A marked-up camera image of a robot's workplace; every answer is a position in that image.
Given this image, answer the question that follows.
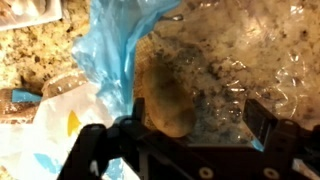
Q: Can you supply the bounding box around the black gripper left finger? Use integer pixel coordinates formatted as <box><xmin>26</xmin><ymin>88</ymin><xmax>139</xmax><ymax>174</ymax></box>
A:
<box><xmin>57</xmin><ymin>98</ymin><xmax>158</xmax><ymax>180</ymax></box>

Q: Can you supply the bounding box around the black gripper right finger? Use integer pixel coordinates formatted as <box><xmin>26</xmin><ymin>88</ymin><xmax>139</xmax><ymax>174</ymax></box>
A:
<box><xmin>241</xmin><ymin>98</ymin><xmax>320</xmax><ymax>180</ymax></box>

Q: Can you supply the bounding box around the clear blue plastic potato bag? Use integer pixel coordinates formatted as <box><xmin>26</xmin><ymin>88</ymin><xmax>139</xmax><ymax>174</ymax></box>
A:
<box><xmin>0</xmin><ymin>0</ymin><xmax>320</xmax><ymax>180</ymax></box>

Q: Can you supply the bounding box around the brown russet potato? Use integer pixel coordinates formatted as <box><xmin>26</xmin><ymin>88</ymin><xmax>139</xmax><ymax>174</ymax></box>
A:
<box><xmin>141</xmin><ymin>63</ymin><xmax>198</xmax><ymax>138</ymax></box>

